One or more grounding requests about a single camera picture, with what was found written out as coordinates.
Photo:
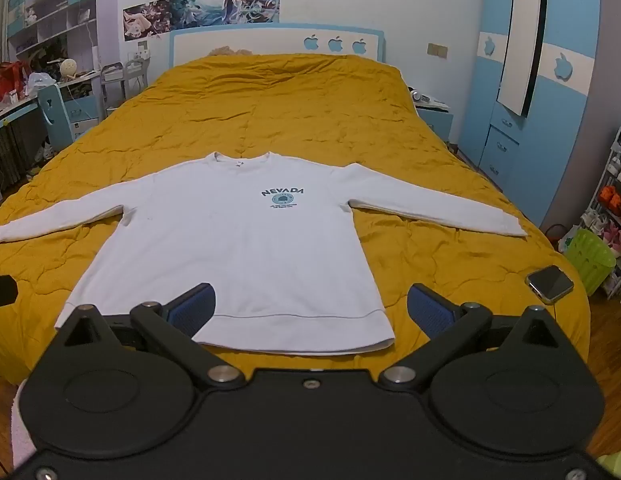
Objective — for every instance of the white round lamp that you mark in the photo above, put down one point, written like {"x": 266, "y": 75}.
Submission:
{"x": 68, "y": 67}

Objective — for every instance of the red bag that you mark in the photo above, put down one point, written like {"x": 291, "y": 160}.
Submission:
{"x": 10, "y": 77}

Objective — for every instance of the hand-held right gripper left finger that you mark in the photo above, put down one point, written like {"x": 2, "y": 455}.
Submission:
{"x": 193, "y": 310}

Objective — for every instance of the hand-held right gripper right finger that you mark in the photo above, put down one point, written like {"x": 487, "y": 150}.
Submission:
{"x": 428, "y": 310}

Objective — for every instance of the white blue wall bookshelf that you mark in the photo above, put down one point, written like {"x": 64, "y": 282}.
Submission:
{"x": 55, "y": 5}

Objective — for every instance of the blue white wardrobe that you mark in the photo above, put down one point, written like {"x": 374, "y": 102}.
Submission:
{"x": 565, "y": 110}

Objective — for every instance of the cluttered storage rack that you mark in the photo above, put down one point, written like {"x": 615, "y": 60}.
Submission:
{"x": 615, "y": 195}

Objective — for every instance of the grey trolley rack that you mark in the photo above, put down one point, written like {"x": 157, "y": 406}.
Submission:
{"x": 113, "y": 85}

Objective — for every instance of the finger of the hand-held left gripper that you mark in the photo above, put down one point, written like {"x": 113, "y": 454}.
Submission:
{"x": 3, "y": 291}

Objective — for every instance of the white plastic bag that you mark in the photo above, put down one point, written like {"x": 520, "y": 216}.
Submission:
{"x": 41, "y": 81}

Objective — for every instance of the anime wall poster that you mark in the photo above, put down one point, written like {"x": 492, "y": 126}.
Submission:
{"x": 250, "y": 4}
{"x": 146, "y": 22}
{"x": 196, "y": 11}

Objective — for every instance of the blue nightstand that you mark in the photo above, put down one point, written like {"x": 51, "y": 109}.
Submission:
{"x": 438, "y": 122}

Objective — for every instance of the green plastic basket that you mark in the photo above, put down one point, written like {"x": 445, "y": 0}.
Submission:
{"x": 590, "y": 260}

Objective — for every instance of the yellow quilt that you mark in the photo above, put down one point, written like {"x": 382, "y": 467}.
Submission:
{"x": 290, "y": 110}

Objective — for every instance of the brass wall switch plate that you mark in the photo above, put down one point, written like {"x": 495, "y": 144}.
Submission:
{"x": 436, "y": 49}

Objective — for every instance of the brown plush toy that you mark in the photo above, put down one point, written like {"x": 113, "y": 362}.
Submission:
{"x": 230, "y": 51}

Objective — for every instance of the white blue desk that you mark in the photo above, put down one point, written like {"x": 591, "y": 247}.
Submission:
{"x": 10, "y": 110}

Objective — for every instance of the white blue headboard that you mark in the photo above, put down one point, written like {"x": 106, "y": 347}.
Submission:
{"x": 270, "y": 40}

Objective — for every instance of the smartphone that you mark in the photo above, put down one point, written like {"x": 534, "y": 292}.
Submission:
{"x": 549, "y": 284}

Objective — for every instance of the blue chair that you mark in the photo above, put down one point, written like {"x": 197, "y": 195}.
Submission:
{"x": 55, "y": 115}

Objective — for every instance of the black framed mirror panel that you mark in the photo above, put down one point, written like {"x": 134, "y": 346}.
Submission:
{"x": 520, "y": 35}

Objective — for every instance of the white sneaker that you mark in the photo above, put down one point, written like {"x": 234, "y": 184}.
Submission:
{"x": 47, "y": 151}

